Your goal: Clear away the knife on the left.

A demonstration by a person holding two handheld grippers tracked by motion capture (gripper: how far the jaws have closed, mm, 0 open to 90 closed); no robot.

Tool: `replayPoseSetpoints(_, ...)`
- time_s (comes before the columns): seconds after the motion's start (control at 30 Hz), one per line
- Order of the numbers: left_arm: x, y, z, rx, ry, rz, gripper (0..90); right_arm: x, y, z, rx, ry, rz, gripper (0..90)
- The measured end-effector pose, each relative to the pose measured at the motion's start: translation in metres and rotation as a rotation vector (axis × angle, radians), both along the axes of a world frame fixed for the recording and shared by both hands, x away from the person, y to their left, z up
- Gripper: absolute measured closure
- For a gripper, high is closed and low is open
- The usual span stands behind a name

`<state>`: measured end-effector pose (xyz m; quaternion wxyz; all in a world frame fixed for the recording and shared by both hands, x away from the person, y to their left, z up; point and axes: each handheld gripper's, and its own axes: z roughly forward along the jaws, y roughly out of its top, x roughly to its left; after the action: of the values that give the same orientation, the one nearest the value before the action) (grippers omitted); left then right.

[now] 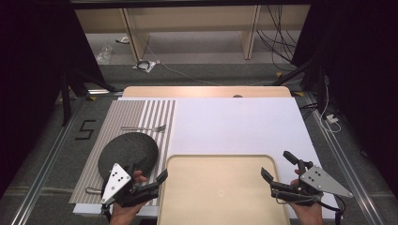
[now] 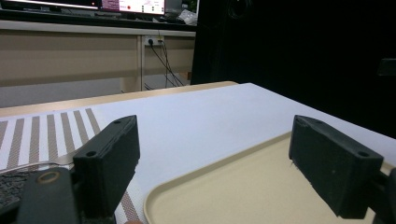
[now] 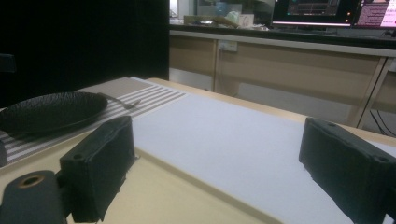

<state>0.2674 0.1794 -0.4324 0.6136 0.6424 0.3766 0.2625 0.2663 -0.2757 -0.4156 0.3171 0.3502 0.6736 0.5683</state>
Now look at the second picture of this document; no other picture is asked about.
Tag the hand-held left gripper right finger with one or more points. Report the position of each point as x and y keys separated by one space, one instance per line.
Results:
x=333 y=168

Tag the beige plastic tray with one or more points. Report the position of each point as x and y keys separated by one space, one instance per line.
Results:
x=233 y=193

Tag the beige desk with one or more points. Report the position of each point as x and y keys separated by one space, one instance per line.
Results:
x=62 y=56

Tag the black curtain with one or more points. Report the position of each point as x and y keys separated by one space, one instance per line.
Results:
x=295 y=56

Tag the striped woven placemat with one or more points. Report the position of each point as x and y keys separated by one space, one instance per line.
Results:
x=40 y=137

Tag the white power outlet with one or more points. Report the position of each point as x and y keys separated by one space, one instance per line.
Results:
x=154 y=40

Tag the crumpled clear plastic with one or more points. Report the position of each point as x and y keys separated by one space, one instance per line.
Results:
x=188 y=17

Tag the white board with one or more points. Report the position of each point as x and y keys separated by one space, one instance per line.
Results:
x=202 y=124

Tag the silver fork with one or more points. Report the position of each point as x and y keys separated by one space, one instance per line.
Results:
x=62 y=159

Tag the computer monitor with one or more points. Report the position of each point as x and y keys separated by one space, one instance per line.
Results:
x=137 y=6
x=46 y=3

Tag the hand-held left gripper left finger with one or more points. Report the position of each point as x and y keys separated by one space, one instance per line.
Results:
x=106 y=168

